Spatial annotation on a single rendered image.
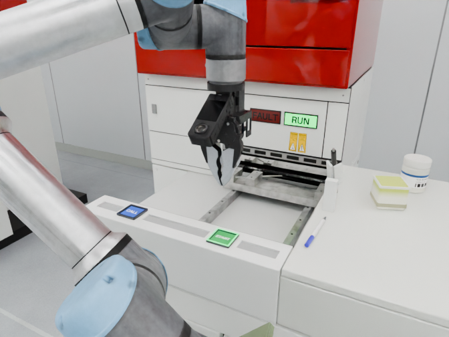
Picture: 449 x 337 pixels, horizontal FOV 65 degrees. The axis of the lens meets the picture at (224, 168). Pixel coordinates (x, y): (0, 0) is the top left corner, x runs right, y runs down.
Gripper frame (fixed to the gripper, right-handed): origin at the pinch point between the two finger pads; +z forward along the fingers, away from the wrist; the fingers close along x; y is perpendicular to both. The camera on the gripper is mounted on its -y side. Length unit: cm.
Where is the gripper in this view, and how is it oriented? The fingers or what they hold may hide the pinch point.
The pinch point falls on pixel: (220, 181)
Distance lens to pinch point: 73.6
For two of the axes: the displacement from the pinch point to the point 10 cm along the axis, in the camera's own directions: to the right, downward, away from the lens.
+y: 4.5, -3.4, 8.2
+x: -8.9, -1.7, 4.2
